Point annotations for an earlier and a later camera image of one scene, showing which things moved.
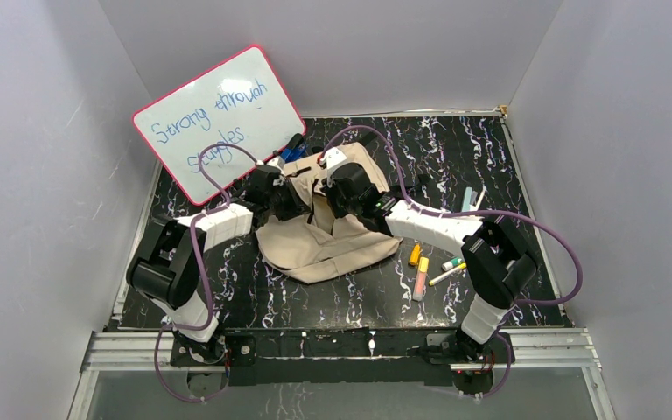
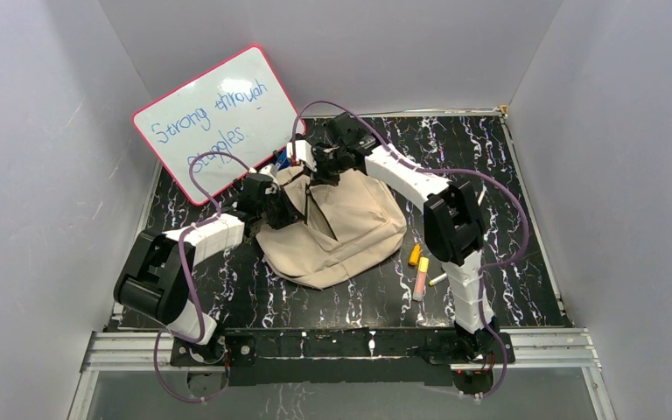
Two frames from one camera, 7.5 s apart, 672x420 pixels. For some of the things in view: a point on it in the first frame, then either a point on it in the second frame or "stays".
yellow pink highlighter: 421,279 stays
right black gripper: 329,187 → 318,176
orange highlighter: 415,255 stays
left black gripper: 289,206 stays
